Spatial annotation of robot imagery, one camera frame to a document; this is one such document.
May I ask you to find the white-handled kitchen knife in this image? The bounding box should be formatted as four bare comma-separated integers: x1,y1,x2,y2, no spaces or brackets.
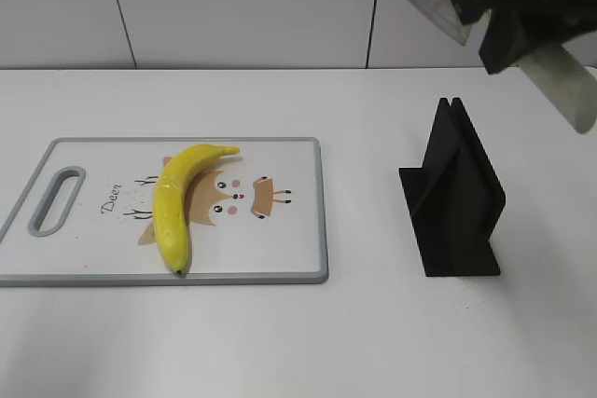
408,0,596,134

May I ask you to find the white deer cutting board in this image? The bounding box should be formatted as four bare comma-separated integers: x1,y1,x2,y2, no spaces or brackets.
1,137,328,287

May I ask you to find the yellow plastic banana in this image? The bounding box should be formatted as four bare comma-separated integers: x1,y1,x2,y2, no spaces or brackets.
152,144,241,277

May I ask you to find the black fabric-covered gripper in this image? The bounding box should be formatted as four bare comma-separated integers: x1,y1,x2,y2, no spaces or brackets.
451,0,596,75

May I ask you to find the black knife stand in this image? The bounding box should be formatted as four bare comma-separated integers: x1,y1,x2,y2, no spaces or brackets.
398,97,506,277

